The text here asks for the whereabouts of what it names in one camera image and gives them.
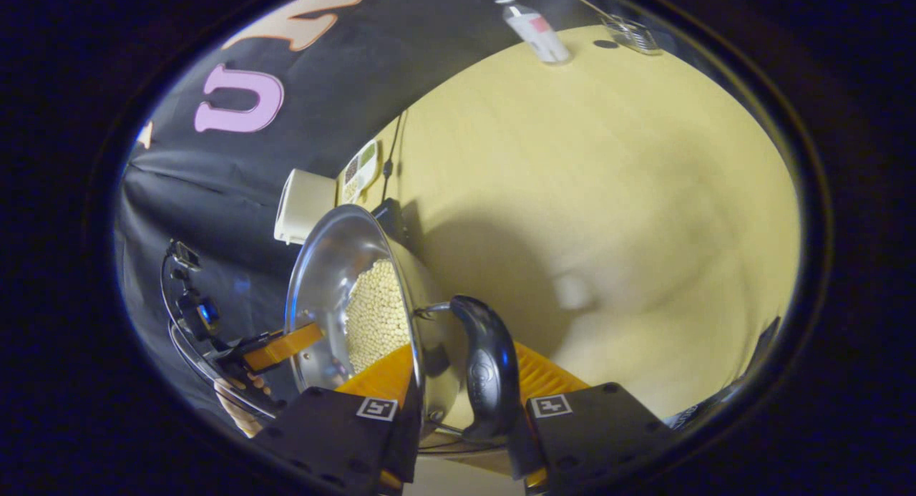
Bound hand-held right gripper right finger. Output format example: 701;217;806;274
507;341;675;496

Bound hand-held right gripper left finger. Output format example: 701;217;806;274
250;342;424;496

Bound stainless steel pot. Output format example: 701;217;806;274
285;204;522;454

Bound pile of yellow beans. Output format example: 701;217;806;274
345;258;412;375

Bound black induction cooktop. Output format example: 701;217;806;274
370;198;409;246

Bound black backdrop cloth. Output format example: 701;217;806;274
114;0;716;425

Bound white toaster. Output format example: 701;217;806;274
274;168;337;245

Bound clear bottle with pink label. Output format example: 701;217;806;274
493;0;572;65

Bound thin black cable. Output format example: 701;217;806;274
379;110;405;203

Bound wire mesh holder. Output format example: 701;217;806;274
601;13;663;56

